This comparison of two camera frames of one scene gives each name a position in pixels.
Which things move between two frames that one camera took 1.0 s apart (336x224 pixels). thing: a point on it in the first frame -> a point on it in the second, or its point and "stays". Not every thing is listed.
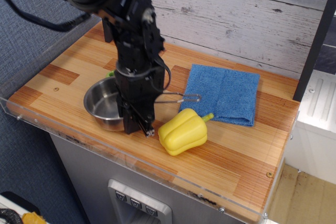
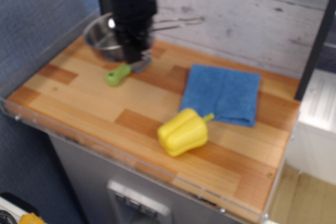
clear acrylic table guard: [218, 131] stays
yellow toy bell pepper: [185, 130] stays
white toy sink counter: [312, 148] stays
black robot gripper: [140, 86] -> [132, 3]
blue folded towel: [225, 93] stays
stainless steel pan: [101, 104] -> [100, 36]
